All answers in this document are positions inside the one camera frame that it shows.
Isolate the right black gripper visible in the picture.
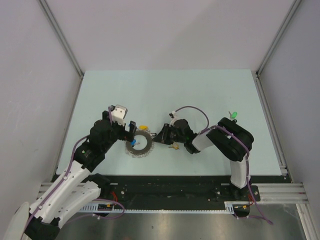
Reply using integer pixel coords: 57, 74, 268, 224
152, 123, 186, 145

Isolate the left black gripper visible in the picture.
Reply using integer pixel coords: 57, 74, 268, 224
101, 110, 136, 152

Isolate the metal key organizer ring disc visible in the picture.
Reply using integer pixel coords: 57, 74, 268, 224
125, 130, 154, 158

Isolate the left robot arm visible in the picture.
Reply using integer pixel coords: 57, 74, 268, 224
24, 105, 136, 240

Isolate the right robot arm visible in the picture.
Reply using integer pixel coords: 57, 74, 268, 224
152, 117, 254, 201

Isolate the blue tag key lower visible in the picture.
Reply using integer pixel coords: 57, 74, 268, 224
130, 139, 140, 147

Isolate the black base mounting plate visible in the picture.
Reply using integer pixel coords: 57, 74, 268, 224
51, 174, 292, 210

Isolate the green key tag key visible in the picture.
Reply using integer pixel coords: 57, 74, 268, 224
228, 111, 238, 120

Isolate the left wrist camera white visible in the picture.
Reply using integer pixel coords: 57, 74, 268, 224
110, 104, 128, 127

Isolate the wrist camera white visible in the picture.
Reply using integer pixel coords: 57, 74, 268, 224
169, 110, 180, 126
110, 104, 128, 127

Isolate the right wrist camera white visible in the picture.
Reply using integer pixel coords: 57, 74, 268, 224
169, 110, 180, 126

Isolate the white slotted cable duct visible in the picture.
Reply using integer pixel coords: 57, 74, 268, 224
79, 201, 248, 214

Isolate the aluminium front rail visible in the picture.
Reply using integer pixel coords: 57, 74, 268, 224
255, 183, 309, 204

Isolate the left aluminium frame post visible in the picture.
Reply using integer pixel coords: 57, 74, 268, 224
37, 0, 84, 79

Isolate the aluminium frame post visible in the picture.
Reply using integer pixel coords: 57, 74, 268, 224
37, 0, 84, 79
255, 0, 304, 78

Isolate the right aluminium frame post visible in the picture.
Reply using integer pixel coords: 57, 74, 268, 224
255, 0, 304, 78

